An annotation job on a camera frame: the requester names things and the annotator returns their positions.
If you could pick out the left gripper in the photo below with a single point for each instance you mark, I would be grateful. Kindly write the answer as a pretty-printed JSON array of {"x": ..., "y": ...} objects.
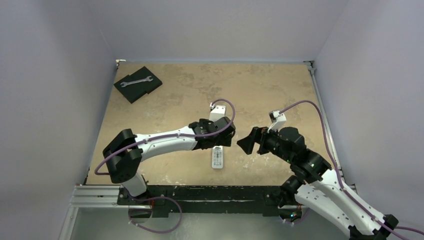
[{"x": 225, "y": 142}]

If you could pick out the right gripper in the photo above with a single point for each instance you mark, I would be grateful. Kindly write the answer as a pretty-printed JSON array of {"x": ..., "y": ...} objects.
[{"x": 259, "y": 138}]

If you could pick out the white remote control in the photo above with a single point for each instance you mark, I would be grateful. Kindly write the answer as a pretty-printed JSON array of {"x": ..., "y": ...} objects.
[{"x": 217, "y": 158}]

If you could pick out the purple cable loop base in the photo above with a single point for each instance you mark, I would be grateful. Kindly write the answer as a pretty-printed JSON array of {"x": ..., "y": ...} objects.
[{"x": 160, "y": 214}]

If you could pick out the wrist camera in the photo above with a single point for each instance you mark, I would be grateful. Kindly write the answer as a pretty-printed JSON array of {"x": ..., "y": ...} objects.
[
  {"x": 216, "y": 112},
  {"x": 278, "y": 119}
]

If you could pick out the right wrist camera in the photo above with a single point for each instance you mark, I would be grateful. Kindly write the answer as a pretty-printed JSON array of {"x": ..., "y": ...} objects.
[{"x": 278, "y": 119}]

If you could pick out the silver open-end wrench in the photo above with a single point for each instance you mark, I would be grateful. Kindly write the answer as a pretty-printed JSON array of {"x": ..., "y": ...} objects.
[{"x": 147, "y": 79}]

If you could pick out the black foam pad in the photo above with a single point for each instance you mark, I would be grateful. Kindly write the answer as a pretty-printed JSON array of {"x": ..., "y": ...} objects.
[{"x": 135, "y": 91}]

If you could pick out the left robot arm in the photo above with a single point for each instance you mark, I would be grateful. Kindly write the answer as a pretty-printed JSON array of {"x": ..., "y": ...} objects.
[{"x": 127, "y": 150}]

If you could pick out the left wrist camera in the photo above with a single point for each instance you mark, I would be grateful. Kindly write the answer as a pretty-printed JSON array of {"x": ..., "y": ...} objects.
[{"x": 216, "y": 112}]

